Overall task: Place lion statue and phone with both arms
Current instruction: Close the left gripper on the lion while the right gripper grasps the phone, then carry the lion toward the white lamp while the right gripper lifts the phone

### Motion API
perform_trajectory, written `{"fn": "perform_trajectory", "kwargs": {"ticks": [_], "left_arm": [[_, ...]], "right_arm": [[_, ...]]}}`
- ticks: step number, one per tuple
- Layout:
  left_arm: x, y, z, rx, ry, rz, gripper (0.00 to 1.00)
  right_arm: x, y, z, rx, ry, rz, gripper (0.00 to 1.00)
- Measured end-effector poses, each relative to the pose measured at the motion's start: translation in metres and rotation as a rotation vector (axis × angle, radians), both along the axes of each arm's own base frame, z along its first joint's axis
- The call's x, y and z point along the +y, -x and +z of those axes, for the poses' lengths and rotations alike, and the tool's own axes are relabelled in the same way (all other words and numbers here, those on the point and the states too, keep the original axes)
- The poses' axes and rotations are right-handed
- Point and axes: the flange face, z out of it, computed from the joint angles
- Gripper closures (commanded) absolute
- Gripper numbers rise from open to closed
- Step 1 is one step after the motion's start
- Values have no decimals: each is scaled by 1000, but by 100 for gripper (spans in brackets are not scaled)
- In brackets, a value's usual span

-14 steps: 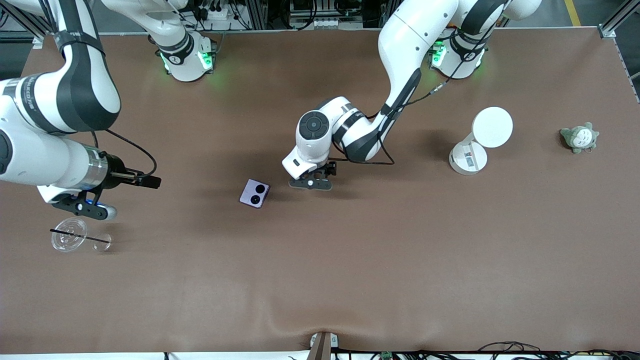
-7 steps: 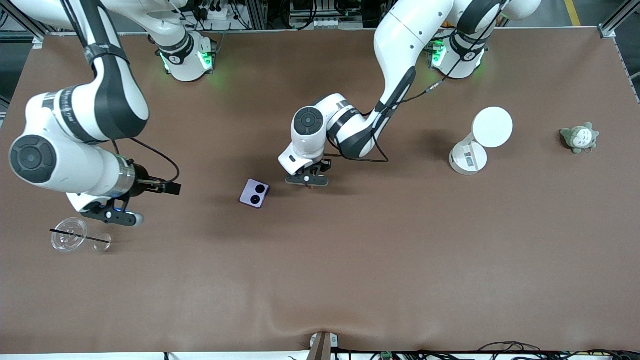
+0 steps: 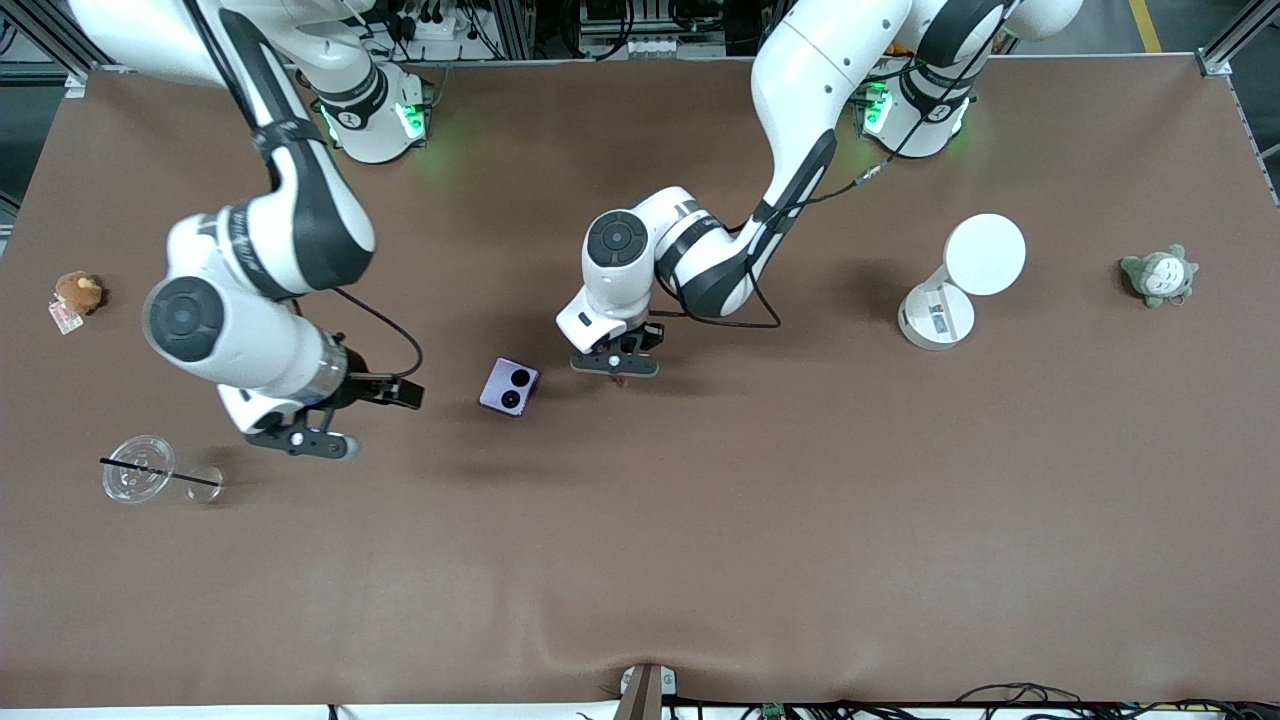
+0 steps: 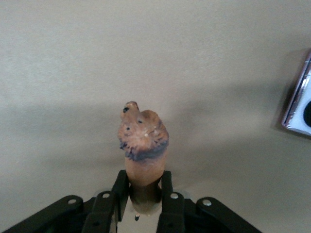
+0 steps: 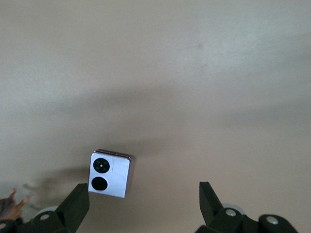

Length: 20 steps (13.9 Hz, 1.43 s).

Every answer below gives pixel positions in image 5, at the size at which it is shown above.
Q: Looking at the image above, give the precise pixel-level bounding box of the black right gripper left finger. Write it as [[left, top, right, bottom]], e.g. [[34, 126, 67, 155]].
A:
[[18, 183, 90, 233]]

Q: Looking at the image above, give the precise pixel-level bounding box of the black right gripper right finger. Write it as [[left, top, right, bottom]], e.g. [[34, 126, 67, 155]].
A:
[[196, 182, 259, 233]]

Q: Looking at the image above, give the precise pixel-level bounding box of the lavender flip phone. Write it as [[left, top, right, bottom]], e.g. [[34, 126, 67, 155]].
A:
[[88, 149, 133, 199]]

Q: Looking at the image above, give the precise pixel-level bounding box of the brown lion statue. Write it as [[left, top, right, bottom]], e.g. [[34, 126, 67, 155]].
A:
[[0, 188, 31, 220]]

